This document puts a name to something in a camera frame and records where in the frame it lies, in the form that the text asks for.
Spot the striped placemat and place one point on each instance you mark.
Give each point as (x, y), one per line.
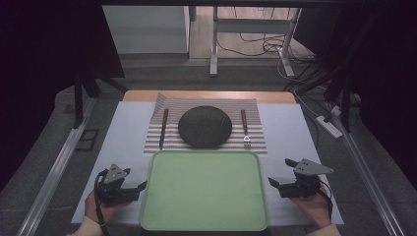
(242, 105)

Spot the black floor frame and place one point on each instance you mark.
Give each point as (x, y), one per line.
(87, 140)

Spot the dark curtain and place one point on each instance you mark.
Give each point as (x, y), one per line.
(383, 65)
(39, 65)

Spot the white power strip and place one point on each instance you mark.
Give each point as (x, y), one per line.
(328, 127)

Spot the black metal stand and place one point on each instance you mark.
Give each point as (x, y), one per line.
(344, 98)
(78, 98)

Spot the person's right hand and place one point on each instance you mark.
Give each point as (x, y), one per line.
(311, 208)

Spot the person's left hand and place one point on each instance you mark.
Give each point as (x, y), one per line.
(105, 209)

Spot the white desk frame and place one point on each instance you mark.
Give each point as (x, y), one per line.
(250, 25)

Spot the dark round plate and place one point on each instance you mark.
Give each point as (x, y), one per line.
(205, 127)

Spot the white table cover sheet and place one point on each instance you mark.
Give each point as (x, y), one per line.
(288, 131)

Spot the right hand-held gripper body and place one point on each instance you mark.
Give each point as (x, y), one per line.
(305, 183)

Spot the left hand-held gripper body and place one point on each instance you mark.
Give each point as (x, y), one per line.
(113, 191)

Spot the white cabinet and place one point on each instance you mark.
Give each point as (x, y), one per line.
(146, 29)

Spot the green plastic tray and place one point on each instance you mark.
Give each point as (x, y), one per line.
(205, 190)

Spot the metal floor rail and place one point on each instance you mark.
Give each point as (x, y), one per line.
(372, 183)
(54, 173)

